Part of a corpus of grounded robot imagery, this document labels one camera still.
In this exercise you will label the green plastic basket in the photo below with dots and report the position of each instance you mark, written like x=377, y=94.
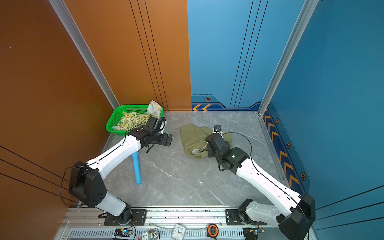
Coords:
x=118, y=113

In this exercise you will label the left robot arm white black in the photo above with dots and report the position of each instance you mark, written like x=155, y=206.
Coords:
x=87, y=179

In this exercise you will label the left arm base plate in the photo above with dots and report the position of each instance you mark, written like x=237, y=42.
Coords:
x=136, y=217

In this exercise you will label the pastel floral skirt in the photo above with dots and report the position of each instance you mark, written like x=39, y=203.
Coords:
x=154, y=109

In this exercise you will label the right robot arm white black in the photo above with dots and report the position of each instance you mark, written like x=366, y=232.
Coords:
x=290, y=211

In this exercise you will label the light blue cylinder tool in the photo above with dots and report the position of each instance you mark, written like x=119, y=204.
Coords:
x=136, y=165

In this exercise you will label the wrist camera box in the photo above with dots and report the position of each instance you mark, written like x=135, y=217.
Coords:
x=218, y=129
x=163, y=122

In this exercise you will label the circuit board right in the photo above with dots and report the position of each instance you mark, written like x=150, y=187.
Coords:
x=252, y=233

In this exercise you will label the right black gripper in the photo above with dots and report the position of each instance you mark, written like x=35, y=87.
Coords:
x=209, y=152

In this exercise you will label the aluminium front rail frame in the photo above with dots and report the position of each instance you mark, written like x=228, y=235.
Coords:
x=88, y=224

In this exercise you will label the small white clock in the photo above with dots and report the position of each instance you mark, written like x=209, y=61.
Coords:
x=178, y=232

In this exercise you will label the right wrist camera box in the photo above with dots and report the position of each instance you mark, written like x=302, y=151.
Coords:
x=218, y=129

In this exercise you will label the orange black tape measure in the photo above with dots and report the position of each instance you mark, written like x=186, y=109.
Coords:
x=212, y=231

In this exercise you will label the lemon print skirt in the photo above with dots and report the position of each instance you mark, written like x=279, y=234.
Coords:
x=130, y=121

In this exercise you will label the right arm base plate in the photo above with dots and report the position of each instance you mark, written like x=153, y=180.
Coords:
x=233, y=218

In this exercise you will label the olive green skirt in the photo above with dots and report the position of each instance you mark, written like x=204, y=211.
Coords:
x=193, y=139

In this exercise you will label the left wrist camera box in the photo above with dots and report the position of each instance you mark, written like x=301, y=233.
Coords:
x=163, y=122

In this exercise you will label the green circuit board left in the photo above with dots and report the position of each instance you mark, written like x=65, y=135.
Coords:
x=123, y=233

